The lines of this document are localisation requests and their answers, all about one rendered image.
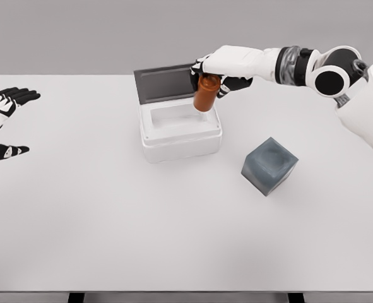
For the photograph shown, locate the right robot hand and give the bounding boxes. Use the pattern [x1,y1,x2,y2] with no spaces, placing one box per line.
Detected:
[190,45,266,100]

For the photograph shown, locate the orange brown bottle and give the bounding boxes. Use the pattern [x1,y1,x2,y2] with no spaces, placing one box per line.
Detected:
[192,73,222,113]

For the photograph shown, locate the grey box lid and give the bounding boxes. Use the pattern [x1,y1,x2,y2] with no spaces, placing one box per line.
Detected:
[133,62,197,105]

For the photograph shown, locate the white open box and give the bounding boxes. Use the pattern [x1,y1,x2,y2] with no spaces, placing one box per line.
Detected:
[138,95,223,164]

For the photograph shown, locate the grey cube block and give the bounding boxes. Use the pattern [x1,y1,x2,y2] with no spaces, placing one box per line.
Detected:
[240,136,300,198]

